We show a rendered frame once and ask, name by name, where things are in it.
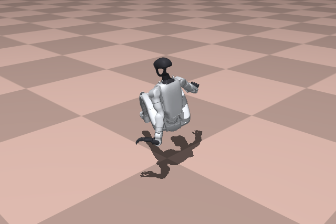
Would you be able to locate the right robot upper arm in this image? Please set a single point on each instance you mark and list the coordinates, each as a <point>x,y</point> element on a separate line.
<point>185,85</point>

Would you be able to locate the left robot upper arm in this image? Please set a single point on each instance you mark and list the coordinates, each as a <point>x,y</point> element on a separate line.
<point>154,96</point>

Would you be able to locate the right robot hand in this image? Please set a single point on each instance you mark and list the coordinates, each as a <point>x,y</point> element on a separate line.
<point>195,84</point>

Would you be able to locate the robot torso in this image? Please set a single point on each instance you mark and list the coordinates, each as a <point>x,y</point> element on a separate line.
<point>172,103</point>

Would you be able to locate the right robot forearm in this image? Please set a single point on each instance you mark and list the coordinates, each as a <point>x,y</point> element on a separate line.
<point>195,90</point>

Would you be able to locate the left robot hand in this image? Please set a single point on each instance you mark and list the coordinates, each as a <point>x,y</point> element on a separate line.
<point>148,139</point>

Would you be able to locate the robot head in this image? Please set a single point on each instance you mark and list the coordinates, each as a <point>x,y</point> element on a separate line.
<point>163,63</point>

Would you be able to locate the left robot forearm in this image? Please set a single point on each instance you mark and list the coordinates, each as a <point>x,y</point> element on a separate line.
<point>159,125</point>

